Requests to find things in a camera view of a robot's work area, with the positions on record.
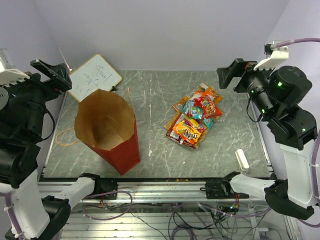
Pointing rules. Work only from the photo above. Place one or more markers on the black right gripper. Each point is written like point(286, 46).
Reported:
point(238, 68)

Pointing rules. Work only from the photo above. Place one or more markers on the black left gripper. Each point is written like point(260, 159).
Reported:
point(60, 72)

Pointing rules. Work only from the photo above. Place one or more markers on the orange cracker snack pack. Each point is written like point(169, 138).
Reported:
point(207, 93)

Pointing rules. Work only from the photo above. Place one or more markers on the orange chip bag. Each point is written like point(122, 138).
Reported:
point(201, 88)

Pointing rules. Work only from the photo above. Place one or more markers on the red foil snack pack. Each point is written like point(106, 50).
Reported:
point(210, 109)

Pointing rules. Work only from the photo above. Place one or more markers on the teal candy snack pack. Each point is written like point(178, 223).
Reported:
point(194, 111)

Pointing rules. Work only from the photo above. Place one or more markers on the red paper bag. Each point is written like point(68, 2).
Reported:
point(106, 123)

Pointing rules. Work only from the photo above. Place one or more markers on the yellow chocolate candy pack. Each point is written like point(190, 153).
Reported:
point(192, 138)

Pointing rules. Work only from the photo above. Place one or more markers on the yellow chip bag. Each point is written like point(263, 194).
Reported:
point(173, 120)

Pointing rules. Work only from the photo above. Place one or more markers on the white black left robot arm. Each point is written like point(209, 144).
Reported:
point(32, 216)

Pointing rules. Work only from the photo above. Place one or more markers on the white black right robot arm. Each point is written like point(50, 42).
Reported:
point(277, 92)

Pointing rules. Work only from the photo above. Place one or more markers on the white block on table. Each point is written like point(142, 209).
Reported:
point(242, 160)

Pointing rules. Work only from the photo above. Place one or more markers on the small whiteboard yellow frame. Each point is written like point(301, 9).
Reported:
point(95, 73)

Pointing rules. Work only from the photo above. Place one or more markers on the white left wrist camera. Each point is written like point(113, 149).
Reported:
point(9, 74)

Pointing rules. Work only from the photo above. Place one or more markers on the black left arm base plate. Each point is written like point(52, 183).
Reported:
point(106, 186)

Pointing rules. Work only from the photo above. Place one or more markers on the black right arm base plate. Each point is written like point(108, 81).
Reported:
point(216, 188)

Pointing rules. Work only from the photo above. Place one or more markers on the aluminium rail frame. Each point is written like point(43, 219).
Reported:
point(175, 210)

